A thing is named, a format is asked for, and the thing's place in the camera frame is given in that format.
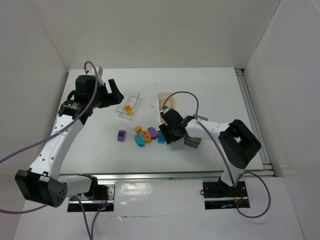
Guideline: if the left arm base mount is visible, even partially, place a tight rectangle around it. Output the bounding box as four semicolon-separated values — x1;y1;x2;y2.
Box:
77;182;116;213

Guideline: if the yellow oval printed lego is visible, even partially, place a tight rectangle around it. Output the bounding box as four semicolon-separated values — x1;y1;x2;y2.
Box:
141;130;152;143

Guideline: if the orange translucent container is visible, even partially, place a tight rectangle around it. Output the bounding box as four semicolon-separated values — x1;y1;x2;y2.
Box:
158;92;174;113

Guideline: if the purple cable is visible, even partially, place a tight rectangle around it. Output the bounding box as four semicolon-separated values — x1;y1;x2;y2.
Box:
159;91;272;220
0;60;111;240

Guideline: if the aluminium right rail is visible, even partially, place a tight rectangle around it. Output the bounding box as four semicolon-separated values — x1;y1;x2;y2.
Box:
234;68;274;175

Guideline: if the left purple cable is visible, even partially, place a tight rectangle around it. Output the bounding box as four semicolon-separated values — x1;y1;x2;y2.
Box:
0;60;111;240

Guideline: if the aluminium front rail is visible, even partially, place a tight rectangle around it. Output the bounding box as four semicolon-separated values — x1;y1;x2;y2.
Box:
59;170;273;181

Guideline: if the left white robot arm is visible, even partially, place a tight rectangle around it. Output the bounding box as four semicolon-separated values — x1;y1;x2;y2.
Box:
15;74;124;208

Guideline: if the dark grey translucent container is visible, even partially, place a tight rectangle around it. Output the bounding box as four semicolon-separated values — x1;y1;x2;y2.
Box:
184;137;202;149

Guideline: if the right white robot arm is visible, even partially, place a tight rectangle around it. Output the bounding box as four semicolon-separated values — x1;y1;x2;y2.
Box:
159;108;261;187

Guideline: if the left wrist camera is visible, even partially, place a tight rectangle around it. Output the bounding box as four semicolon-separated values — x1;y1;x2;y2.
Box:
96;65;104;85

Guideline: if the small yellow lego brick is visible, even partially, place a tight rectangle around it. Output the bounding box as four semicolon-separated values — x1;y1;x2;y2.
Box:
134;126;142;134

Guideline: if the teal long lego brick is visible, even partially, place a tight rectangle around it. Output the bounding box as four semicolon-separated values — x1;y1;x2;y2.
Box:
157;130;165;144

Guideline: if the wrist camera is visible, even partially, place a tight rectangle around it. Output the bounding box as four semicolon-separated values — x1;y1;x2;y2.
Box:
96;65;104;85
193;114;208;121

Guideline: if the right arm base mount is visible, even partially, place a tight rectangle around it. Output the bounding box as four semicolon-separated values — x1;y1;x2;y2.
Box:
200;181;250;210

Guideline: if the aluminium rail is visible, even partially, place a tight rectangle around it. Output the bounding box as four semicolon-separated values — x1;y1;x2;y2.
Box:
234;68;274;175
59;170;273;181

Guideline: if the purple oval lego piece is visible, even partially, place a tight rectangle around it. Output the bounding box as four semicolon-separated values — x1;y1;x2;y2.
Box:
147;127;158;140

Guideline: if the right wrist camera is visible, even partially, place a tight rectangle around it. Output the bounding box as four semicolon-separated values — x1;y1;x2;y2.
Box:
193;114;208;121

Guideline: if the teal oval lego piece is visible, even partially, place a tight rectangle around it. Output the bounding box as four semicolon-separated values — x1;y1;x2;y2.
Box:
134;134;146;147

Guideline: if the clear plastic container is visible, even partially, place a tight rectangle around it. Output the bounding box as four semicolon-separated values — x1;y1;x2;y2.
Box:
115;90;141;121

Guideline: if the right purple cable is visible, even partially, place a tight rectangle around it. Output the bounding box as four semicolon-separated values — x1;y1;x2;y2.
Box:
159;91;272;220

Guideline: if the purple small lego brick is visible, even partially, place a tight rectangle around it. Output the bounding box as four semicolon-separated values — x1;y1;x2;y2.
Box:
117;130;127;142

